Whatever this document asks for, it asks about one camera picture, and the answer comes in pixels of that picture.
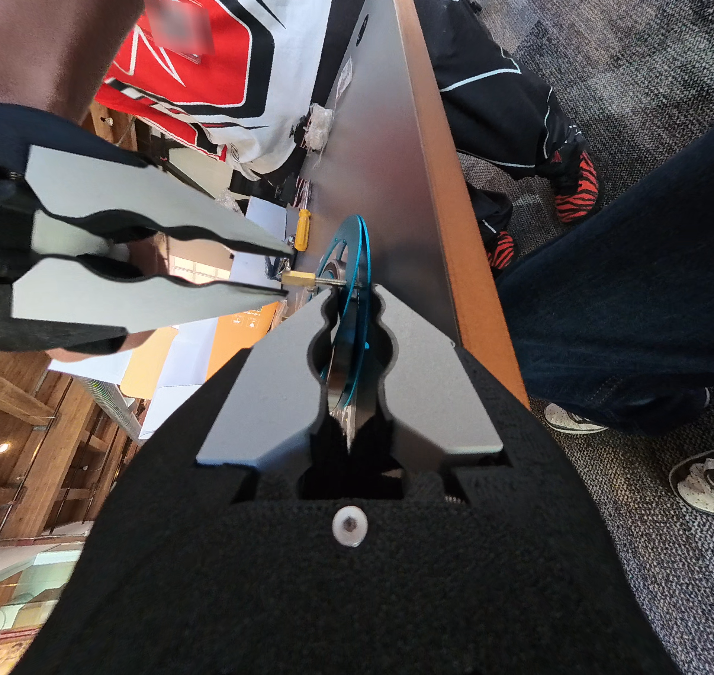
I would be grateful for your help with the yellow screwdriver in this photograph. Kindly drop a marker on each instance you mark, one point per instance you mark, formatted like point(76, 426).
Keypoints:
point(302, 228)

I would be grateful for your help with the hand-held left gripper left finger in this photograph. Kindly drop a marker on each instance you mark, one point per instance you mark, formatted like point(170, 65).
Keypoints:
point(268, 401)

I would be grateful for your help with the white box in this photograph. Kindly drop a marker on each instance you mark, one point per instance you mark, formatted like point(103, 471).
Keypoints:
point(167, 407)

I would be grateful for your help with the person's right hand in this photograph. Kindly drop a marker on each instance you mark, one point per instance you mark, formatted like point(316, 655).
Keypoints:
point(56, 27)

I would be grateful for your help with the person's blue jeans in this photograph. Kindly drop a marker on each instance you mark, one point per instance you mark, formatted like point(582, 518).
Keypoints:
point(613, 306)

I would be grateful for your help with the orange cardboard box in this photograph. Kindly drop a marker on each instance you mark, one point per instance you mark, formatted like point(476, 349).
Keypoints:
point(240, 334)

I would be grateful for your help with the black foil bag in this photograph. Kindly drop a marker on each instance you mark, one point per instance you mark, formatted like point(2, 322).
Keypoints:
point(276, 267)

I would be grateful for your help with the clear plastic bag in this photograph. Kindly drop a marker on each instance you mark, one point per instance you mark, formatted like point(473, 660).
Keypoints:
point(343, 424)

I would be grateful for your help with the brass standoff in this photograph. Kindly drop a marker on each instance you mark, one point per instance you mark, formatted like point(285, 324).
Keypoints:
point(301, 280)

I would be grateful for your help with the grey desk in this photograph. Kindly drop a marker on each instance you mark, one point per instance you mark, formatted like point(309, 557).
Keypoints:
point(390, 156)

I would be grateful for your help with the person's sneaker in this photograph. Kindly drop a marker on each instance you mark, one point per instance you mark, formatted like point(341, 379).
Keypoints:
point(574, 419)
point(697, 485)

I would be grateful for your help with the blue round metal turntable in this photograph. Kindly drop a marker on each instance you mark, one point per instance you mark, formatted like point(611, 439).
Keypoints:
point(354, 273)

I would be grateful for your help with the white and tan carton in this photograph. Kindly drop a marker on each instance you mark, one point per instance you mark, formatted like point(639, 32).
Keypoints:
point(150, 357)

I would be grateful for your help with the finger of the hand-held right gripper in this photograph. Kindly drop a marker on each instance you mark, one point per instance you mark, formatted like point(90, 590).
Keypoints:
point(111, 301)
point(139, 195)

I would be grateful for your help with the clear bag of white parts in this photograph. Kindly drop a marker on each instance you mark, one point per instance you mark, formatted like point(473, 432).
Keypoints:
point(319, 125)

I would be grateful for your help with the small clear packet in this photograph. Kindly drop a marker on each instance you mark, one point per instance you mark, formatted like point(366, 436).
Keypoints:
point(347, 75)

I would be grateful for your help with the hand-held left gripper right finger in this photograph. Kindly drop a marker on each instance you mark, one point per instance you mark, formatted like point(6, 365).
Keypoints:
point(435, 396)

